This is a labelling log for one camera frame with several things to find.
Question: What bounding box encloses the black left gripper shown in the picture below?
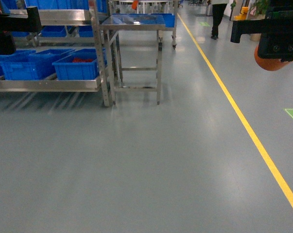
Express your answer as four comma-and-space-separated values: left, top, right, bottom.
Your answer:
0, 6, 42, 55

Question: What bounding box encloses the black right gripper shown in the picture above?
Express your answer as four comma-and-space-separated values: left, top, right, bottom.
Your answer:
230, 0, 293, 62

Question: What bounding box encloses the orange 4680 cylinder cap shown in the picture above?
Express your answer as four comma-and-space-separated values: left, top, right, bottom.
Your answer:
254, 46, 293, 71

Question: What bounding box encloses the stainless steel shelf rack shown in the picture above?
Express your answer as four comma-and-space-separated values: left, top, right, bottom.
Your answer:
0, 0, 113, 106

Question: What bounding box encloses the blue bin with red parts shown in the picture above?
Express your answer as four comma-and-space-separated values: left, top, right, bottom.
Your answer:
52, 49, 100, 81

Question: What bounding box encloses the walking person in black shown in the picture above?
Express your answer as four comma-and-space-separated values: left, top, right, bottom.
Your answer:
207, 0, 229, 40

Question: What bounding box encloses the blue bin lower middle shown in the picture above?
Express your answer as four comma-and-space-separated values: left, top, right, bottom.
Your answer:
0, 49, 75, 81

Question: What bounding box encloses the stainless steel table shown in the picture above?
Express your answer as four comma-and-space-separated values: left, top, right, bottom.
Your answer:
100, 13, 177, 104

